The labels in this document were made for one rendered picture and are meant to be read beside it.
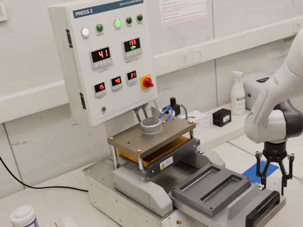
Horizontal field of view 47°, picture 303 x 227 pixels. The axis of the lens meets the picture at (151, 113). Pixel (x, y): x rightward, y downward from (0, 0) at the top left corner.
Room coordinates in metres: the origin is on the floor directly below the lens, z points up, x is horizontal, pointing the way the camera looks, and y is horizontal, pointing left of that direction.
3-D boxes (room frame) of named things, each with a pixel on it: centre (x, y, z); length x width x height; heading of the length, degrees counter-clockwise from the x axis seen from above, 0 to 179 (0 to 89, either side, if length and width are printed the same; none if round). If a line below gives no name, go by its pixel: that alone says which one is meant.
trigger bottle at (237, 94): (1.83, -0.50, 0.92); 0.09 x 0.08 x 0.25; 31
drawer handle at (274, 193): (0.77, -0.28, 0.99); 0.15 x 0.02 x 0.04; 130
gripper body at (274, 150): (1.07, -0.42, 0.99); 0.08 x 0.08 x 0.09
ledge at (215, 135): (1.77, -0.38, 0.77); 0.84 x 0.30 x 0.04; 118
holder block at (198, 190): (0.92, -0.16, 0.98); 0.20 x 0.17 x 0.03; 130
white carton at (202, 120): (1.69, -0.18, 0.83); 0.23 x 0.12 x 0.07; 119
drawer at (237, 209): (0.88, -0.19, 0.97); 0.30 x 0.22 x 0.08; 40
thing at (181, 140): (1.12, 0.00, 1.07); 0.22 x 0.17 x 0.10; 130
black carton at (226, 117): (1.73, -0.38, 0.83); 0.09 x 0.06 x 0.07; 127
